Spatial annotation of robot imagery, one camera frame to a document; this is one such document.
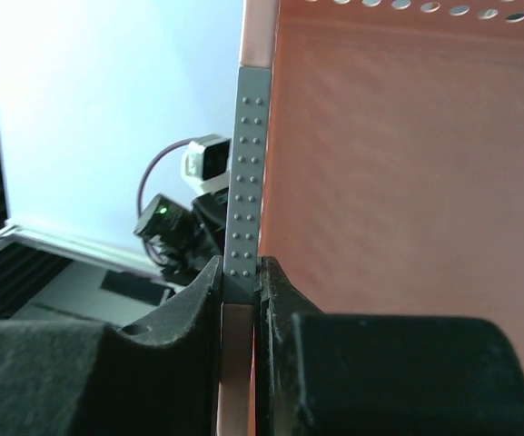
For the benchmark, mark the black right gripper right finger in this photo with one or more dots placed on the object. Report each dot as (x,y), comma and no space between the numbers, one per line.
(319,373)

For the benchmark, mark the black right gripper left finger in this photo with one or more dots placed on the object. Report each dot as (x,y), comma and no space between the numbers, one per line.
(156,376)

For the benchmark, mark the pink perforated basket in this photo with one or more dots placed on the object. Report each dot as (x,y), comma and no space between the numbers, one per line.
(394,155)

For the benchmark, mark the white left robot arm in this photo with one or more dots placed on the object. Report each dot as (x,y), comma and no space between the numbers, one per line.
(184,240)

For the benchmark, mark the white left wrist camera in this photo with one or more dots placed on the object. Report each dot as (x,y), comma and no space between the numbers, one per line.
(205,164)

